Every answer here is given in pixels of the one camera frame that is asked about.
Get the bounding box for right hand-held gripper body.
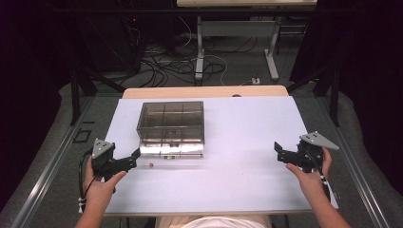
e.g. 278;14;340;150
278;130;340;174

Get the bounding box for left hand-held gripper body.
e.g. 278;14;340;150
90;138;138;183

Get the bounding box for person's right hand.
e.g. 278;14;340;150
285;146;333;200

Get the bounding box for person's left hand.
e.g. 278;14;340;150
83;156;127;213

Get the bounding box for white table mat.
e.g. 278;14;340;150
104;95;339;217

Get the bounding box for clear plastic compartment box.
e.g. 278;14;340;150
136;101;205;160

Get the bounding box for black metal stand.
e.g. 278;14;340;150
69;60;126;126
286;65;341;127

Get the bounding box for person's white shirt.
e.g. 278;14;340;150
156;215;273;228

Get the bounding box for dark computer case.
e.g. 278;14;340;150
74;12;144;73

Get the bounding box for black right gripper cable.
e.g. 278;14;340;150
308;151;333;203

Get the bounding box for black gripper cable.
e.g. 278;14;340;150
78;148;97;213
308;151;333;203

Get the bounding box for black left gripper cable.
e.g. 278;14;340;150
78;148;97;213

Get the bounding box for aluminium rail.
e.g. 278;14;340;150
317;96;392;228
10;96;95;228

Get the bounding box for tangle of floor cables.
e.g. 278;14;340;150
126;27;259;88

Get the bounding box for white metal desk frame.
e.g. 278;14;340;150
176;0;318;81

